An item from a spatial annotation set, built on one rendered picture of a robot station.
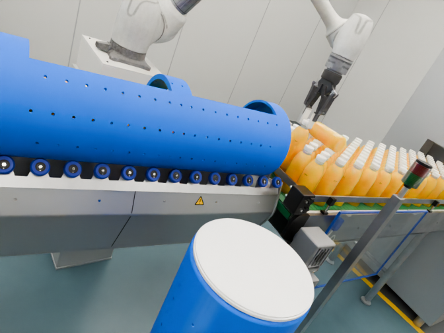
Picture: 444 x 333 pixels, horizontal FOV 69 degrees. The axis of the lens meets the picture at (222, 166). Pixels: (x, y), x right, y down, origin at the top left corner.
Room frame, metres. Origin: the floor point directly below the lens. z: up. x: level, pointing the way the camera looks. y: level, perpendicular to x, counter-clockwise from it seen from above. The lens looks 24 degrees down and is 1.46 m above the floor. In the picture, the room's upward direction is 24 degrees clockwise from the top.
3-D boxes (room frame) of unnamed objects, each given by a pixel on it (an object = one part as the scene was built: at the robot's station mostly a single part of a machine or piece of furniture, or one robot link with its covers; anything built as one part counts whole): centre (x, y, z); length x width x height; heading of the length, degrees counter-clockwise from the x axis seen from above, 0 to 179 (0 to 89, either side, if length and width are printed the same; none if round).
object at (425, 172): (1.22, -0.68, 1.23); 0.06 x 0.06 x 0.04
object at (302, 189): (1.13, -0.32, 0.95); 0.10 x 0.07 x 0.10; 39
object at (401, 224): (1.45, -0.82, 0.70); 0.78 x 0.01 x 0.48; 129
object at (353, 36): (1.36, -0.25, 1.55); 0.13 x 0.11 x 0.16; 176
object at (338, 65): (1.34, -0.25, 1.44); 0.09 x 0.09 x 0.06
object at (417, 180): (1.22, -0.68, 1.18); 0.06 x 0.06 x 0.05
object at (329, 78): (1.34, -0.25, 1.37); 0.08 x 0.07 x 0.09; 38
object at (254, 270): (0.57, -0.15, 1.03); 0.28 x 0.28 x 0.01
